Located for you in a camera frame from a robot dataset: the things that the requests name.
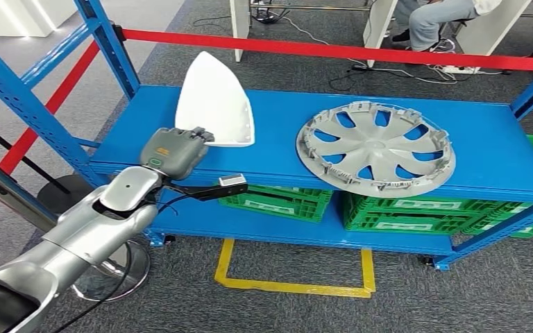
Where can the white plinth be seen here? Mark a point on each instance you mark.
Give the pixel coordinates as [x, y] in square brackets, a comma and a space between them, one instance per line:
[13, 16]

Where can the grey wheel hubcap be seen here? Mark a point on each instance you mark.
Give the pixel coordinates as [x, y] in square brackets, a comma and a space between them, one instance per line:
[377, 149]

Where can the long red barrier belt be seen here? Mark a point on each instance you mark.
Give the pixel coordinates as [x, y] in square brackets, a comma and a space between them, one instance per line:
[294, 46]

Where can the white power strip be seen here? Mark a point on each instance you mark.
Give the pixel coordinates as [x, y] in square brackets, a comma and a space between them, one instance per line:
[462, 69]

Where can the short red barrier belt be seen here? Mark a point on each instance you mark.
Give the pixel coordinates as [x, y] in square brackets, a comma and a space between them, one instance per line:
[71, 76]

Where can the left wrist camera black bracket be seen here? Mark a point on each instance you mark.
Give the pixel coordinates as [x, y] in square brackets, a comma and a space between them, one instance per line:
[223, 188]

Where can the blue metal shelf rack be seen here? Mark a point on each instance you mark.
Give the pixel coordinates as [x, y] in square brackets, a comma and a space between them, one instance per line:
[275, 115]

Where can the person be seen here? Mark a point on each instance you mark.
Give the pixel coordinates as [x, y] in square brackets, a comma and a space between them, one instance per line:
[432, 23]

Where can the yellow tape outline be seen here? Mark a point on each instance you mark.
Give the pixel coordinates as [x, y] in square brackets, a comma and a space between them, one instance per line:
[294, 288]

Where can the white triangular plastic part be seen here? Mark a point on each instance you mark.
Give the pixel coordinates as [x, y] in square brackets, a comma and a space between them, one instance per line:
[213, 101]

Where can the white desk side panel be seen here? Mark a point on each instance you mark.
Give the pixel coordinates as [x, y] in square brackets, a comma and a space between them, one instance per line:
[379, 27]
[492, 32]
[240, 27]

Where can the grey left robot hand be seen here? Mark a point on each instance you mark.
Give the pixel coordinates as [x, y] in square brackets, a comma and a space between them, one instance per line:
[170, 151]

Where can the metal desk crossbar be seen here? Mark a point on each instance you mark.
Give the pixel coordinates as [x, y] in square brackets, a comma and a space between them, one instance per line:
[312, 7]

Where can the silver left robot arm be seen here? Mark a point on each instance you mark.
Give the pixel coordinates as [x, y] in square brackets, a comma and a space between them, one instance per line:
[87, 234]

